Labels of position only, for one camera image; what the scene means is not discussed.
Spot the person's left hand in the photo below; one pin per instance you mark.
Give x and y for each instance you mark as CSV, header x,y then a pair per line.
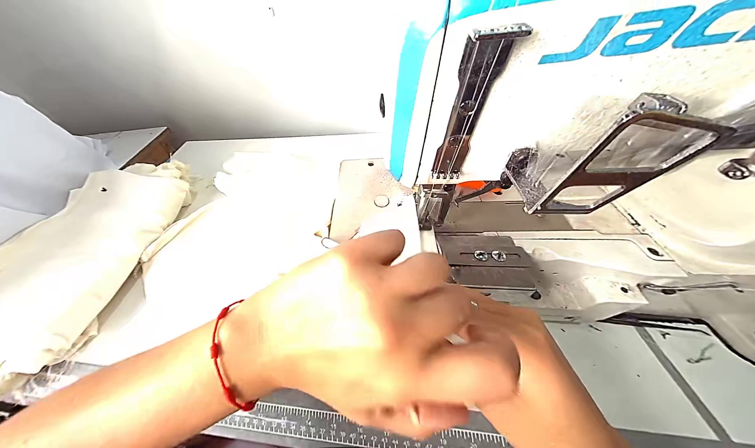
x,y
340,330

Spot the person's right hand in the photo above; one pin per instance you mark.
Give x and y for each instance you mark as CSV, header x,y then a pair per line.
x,y
514,320

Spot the person's left index finger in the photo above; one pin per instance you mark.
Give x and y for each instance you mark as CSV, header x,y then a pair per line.
x,y
477,373

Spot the person's left thumb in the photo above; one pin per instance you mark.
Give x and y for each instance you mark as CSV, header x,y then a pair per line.
x,y
439,417

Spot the person's left little finger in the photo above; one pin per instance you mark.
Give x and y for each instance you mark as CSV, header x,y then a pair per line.
x,y
380,244

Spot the person's left ring finger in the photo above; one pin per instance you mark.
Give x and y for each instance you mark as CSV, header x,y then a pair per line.
x,y
422,274

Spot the person's left middle finger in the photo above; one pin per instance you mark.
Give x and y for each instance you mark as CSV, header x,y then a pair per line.
x,y
436,311

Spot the thin white cloth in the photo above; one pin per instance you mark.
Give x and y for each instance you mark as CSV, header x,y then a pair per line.
x,y
228,249

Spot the person's left forearm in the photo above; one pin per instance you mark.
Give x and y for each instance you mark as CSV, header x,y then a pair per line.
x,y
128,392

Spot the person's right forearm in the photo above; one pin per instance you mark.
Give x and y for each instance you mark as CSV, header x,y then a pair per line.
x,y
551,392

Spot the orange object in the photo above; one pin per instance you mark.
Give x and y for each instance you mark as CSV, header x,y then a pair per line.
x,y
480,185

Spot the grey measuring ruler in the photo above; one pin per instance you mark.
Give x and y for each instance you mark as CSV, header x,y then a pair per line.
x,y
327,428

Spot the white and blue sewing machine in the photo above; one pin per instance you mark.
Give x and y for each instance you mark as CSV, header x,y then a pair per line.
x,y
601,236

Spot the white board with brown edge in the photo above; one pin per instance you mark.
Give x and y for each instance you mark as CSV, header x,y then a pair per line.
x,y
128,140

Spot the pile of cream fabric pieces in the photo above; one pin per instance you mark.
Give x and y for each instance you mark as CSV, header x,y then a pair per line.
x,y
91,249

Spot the large white cloth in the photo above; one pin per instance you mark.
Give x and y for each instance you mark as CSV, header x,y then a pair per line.
x,y
29,149

